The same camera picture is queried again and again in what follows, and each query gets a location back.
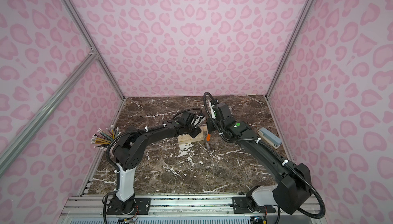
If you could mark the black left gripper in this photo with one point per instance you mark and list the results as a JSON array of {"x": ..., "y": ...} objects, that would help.
[{"x": 196, "y": 131}]

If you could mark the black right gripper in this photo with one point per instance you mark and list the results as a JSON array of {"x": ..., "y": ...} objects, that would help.
[{"x": 210, "y": 127}]

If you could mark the light wooden block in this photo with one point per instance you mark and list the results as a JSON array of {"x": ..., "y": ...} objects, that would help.
[{"x": 186, "y": 139}]

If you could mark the orange black claw hammer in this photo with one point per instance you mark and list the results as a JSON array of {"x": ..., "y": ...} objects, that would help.
[{"x": 207, "y": 137}]

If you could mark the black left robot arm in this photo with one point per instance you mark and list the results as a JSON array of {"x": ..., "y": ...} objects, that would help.
[{"x": 126, "y": 151}]

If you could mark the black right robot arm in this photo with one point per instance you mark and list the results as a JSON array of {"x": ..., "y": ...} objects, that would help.
[{"x": 293, "y": 190}]

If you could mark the grey blue stapler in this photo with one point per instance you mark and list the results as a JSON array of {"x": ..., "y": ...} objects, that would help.
[{"x": 270, "y": 138}]

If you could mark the pink cup of pencils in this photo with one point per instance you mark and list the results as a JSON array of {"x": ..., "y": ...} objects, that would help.
[{"x": 104, "y": 137}]

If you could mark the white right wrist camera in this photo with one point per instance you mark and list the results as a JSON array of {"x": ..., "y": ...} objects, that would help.
[{"x": 212, "y": 111}]

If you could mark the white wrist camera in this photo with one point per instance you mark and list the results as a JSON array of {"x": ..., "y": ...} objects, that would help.
[
  {"x": 197, "y": 120},
  {"x": 212, "y": 111}
]

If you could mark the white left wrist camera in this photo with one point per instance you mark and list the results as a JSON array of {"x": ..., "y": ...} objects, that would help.
[{"x": 197, "y": 120}]

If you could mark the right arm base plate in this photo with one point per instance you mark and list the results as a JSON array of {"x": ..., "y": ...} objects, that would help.
[{"x": 245, "y": 205}]

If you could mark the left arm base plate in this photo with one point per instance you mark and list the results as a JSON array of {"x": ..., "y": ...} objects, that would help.
[{"x": 128, "y": 207}]

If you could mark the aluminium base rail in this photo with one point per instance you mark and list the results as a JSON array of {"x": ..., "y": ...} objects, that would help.
[{"x": 205, "y": 208}]

